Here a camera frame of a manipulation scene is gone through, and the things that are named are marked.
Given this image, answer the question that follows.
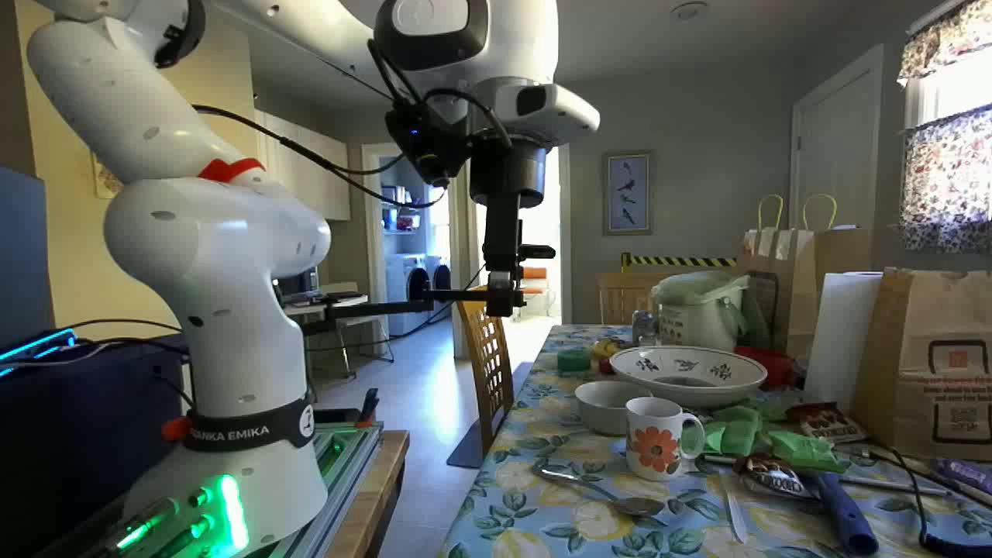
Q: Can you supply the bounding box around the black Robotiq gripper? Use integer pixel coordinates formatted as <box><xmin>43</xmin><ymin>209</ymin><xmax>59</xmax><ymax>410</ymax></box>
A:
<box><xmin>473</xmin><ymin>170</ymin><xmax>549</xmax><ymax>319</ymax></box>

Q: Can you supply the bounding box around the white mug orange flower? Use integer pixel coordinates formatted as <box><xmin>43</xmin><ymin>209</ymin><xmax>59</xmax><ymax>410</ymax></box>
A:
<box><xmin>623</xmin><ymin>395</ymin><xmax>711</xmax><ymax>483</ymax></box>

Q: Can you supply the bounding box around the white plastic knife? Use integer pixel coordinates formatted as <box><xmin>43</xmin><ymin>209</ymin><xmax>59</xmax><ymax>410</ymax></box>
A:
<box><xmin>716</xmin><ymin>464</ymin><xmax>753</xmax><ymax>550</ymax></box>

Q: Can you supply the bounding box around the large white patterned bowl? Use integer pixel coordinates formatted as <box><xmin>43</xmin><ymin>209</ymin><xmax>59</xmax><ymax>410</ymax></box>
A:
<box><xmin>609</xmin><ymin>340</ymin><xmax>773</xmax><ymax>413</ymax></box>

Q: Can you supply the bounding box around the wooden lattice chair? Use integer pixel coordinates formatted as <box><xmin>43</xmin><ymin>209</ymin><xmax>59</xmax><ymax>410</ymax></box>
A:
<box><xmin>457</xmin><ymin>295</ymin><xmax>521</xmax><ymax>459</ymax></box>

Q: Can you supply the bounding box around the white laundry appliance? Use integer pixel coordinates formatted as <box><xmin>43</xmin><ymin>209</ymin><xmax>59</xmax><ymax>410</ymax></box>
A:
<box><xmin>382</xmin><ymin>251</ymin><xmax>457</xmax><ymax>334</ymax></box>

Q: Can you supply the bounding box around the pale wooden chair back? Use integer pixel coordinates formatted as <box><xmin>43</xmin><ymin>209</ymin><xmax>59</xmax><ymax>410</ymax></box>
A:
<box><xmin>595</xmin><ymin>264</ymin><xmax>670</xmax><ymax>329</ymax></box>

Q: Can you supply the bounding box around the small yellow object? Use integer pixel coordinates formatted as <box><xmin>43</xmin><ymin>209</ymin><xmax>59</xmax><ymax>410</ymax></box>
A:
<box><xmin>586</xmin><ymin>339</ymin><xmax>627</xmax><ymax>379</ymax></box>

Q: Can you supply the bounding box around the small glass jar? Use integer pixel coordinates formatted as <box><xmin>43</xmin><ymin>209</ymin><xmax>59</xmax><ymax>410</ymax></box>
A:
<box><xmin>631</xmin><ymin>304</ymin><xmax>665</xmax><ymax>352</ymax></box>

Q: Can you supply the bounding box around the framed bird picture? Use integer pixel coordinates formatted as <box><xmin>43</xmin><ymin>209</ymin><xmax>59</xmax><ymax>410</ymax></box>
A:
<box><xmin>602</xmin><ymin>150</ymin><xmax>657</xmax><ymax>240</ymax></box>

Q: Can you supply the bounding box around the yellow black striped barrier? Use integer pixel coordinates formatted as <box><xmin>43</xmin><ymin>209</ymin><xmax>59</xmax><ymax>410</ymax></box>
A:
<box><xmin>617</xmin><ymin>247</ymin><xmax>744</xmax><ymax>272</ymax></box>

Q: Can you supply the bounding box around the black orange clamp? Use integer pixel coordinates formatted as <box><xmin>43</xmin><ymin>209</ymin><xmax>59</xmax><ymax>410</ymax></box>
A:
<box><xmin>307</xmin><ymin>386</ymin><xmax>384</xmax><ymax>433</ymax></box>

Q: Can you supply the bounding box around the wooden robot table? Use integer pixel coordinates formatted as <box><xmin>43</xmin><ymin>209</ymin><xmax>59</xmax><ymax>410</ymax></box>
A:
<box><xmin>297</xmin><ymin>428</ymin><xmax>414</xmax><ymax>558</ymax></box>

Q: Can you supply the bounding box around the metal spoon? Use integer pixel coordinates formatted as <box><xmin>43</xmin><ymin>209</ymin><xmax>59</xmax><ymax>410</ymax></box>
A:
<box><xmin>535</xmin><ymin>461</ymin><xmax>668</xmax><ymax>525</ymax></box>

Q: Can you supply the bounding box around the large green crumpled napkin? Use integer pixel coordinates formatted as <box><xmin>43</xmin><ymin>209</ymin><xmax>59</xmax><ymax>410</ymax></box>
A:
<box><xmin>680</xmin><ymin>402</ymin><xmax>769</xmax><ymax>459</ymax></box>

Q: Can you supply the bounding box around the red crumpled bag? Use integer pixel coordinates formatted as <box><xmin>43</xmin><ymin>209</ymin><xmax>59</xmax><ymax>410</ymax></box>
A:
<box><xmin>736</xmin><ymin>344</ymin><xmax>801</xmax><ymax>395</ymax></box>

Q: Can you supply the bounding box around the shiny foil wrapper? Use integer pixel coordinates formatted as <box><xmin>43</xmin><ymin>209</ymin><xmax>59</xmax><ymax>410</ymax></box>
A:
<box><xmin>739</xmin><ymin>453</ymin><xmax>821</xmax><ymax>506</ymax></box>

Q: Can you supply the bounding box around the small green crumpled napkin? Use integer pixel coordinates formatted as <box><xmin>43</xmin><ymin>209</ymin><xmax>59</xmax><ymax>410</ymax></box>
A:
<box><xmin>763</xmin><ymin>428</ymin><xmax>854</xmax><ymax>477</ymax></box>

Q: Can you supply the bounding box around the white flat board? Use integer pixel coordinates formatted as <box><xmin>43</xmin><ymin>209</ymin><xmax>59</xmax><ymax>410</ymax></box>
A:
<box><xmin>803</xmin><ymin>269</ymin><xmax>888</xmax><ymax>417</ymax></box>

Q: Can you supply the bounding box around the dark red snack packet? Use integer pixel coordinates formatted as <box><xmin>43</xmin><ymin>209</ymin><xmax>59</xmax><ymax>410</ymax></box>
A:
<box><xmin>785</xmin><ymin>400</ymin><xmax>870</xmax><ymax>450</ymax></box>

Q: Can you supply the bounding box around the white door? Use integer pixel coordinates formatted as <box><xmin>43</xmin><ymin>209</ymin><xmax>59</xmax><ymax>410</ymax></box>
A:
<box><xmin>789</xmin><ymin>44</ymin><xmax>894</xmax><ymax>272</ymax></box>

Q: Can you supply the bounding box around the brown printed paper bag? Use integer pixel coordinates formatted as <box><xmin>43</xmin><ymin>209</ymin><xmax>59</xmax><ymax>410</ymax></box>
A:
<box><xmin>849</xmin><ymin>266</ymin><xmax>992</xmax><ymax>464</ymax></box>

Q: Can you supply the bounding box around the dark blue box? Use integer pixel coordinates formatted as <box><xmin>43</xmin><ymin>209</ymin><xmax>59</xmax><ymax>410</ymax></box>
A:
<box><xmin>0</xmin><ymin>329</ymin><xmax>194</xmax><ymax>558</ymax></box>

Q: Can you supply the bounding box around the floral curtain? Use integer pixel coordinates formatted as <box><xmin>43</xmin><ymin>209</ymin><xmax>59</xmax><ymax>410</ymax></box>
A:
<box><xmin>895</xmin><ymin>0</ymin><xmax>992</xmax><ymax>257</ymax></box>

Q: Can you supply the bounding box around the blue panel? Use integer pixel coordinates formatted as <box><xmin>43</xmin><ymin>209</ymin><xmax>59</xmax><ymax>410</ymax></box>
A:
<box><xmin>0</xmin><ymin>165</ymin><xmax>56</xmax><ymax>352</ymax></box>

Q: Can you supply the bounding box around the small purple packet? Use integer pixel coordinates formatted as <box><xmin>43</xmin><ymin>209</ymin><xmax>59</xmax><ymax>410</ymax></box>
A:
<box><xmin>930</xmin><ymin>459</ymin><xmax>992</xmax><ymax>503</ymax></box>

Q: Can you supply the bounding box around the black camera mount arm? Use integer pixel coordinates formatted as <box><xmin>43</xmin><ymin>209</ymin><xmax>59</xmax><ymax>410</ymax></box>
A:
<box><xmin>291</xmin><ymin>269</ymin><xmax>530</xmax><ymax>319</ymax></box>

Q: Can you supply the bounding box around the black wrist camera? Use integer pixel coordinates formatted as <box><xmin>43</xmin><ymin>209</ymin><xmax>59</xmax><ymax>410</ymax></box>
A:
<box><xmin>384</xmin><ymin>105</ymin><xmax>475</xmax><ymax>194</ymax></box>

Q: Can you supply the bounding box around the metal rail mounting plate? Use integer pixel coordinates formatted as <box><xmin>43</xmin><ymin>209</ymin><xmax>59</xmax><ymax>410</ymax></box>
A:
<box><xmin>74</xmin><ymin>417</ymin><xmax>389</xmax><ymax>558</ymax></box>

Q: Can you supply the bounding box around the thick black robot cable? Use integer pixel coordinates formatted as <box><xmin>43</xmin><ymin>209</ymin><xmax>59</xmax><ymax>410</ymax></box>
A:
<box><xmin>188</xmin><ymin>99</ymin><xmax>452</xmax><ymax>212</ymax></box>

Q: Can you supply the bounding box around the red cable strap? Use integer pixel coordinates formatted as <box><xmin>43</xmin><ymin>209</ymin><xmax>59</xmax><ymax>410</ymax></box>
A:
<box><xmin>197</xmin><ymin>154</ymin><xmax>268</xmax><ymax>185</ymax></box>

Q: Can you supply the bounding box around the brown paper bag with handles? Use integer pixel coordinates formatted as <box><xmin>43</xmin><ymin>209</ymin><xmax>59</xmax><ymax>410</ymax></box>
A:
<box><xmin>785</xmin><ymin>194</ymin><xmax>879</xmax><ymax>364</ymax></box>

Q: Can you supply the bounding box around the blue handled knife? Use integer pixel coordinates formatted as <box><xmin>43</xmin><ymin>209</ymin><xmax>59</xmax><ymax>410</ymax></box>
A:
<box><xmin>801</xmin><ymin>467</ymin><xmax>883</xmax><ymax>558</ymax></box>

